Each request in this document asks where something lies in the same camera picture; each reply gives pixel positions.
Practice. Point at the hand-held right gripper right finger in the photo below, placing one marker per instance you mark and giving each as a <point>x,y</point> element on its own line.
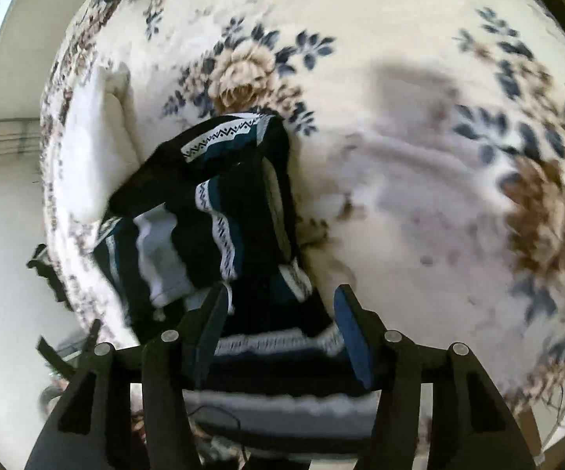
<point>355,340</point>

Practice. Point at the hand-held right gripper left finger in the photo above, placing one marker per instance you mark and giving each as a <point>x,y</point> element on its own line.
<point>211,325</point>

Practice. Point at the black teal striped sweater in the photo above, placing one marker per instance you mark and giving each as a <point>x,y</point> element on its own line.
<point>243,205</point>

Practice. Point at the black clothes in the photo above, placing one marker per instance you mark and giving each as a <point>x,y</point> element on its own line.
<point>50,274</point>

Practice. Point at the floral cream blanket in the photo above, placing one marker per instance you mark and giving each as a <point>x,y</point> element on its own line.
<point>409,156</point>

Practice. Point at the white folded cloth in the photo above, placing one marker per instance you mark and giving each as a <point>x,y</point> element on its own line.
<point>94,156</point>

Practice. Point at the grey-green striped curtain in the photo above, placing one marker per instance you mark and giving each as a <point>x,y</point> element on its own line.
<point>3,137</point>

